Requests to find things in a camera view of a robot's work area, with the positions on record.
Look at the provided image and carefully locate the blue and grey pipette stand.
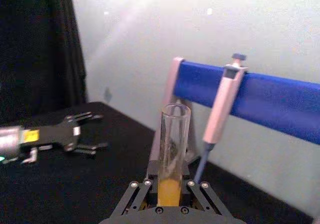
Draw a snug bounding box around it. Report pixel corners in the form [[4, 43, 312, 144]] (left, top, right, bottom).
[[149, 56, 320, 171]]

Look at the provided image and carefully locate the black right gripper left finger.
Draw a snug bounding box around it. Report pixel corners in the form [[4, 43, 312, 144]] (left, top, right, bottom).
[[112, 159, 160, 216]]

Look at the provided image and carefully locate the black curtain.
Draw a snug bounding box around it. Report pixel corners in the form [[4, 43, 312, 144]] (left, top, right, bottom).
[[0, 0, 88, 126]]

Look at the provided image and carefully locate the glass tube with yellow liquid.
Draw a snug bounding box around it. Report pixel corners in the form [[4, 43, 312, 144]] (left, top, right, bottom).
[[156, 103, 192, 207]]

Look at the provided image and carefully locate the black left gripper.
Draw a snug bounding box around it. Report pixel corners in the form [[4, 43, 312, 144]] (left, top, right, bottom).
[[20, 111, 109, 159]]

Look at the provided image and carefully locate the black table cloth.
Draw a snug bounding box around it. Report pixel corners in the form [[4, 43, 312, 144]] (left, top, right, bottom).
[[0, 101, 316, 224]]

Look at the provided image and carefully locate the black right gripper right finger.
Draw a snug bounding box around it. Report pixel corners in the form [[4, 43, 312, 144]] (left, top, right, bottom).
[[179, 168, 227, 215]]

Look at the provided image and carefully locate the grey pipette with blue tip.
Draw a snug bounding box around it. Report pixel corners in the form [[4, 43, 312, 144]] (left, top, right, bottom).
[[193, 53, 249, 184]]

